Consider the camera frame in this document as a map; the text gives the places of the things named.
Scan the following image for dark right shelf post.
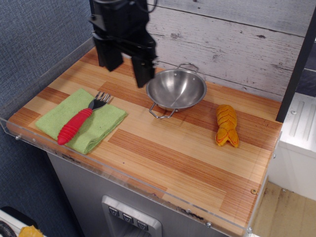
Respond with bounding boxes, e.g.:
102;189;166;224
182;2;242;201
276;9;316;122

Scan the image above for grey toy fridge cabinet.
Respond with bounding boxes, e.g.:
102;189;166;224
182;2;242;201
48;154;223;237

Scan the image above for white toy sink unit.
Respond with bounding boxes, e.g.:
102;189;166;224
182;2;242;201
267;93;316;200

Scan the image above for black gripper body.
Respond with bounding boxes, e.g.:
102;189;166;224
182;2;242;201
89;0;157;58

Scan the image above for small steel two-handled pot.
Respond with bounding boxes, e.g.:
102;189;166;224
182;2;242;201
146;63;207;119

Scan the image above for dark left shelf post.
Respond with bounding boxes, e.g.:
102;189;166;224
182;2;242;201
89;0;118;71

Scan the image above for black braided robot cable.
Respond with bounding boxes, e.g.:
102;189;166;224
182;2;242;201
0;220;16;237

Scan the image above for red handled metal fork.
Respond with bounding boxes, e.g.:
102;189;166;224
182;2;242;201
57;91;111;145

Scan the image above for orange felt toy fish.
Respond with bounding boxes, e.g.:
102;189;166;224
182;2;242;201
215;104;239;148

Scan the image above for yellow object bottom left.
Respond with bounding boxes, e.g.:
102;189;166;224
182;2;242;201
18;226;44;237

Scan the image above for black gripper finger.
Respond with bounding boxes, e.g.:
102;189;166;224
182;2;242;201
94;38;123;72
131;56;158;88

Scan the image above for clear acrylic edge guard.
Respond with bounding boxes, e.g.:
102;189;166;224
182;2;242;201
6;40;281;237

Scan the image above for silver toy dispenser panel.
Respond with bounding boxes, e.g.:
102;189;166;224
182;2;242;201
102;195;162;237

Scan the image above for dark shelf post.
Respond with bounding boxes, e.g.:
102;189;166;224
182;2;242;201
89;0;118;71
276;9;316;122

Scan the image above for green folded cloth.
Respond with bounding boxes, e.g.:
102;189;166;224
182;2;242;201
36;88;127;155

